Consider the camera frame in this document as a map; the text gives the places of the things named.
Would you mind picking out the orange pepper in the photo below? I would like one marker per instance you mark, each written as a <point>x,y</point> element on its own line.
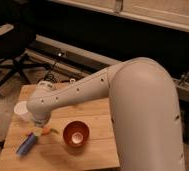
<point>46,130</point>

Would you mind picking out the white paper cup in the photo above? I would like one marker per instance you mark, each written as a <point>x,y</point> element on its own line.
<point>21,110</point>

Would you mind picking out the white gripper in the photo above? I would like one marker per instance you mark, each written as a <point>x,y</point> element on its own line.
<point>39,120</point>

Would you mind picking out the brown ceramic cup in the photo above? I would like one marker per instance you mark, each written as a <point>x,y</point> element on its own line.
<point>76,134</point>

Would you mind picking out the black office chair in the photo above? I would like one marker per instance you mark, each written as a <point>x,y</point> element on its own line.
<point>15,38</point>

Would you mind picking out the wooden table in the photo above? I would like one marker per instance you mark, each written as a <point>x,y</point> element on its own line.
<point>51,153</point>

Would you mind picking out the white window sill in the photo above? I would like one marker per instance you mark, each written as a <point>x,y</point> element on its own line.
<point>168,13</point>

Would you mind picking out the grey baseboard heater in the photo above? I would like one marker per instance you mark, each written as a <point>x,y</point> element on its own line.
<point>47,49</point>

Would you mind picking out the blue marker pen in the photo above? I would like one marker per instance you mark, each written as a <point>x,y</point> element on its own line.
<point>26,146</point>

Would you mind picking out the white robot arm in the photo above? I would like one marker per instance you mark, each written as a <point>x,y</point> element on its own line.
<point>144,108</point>

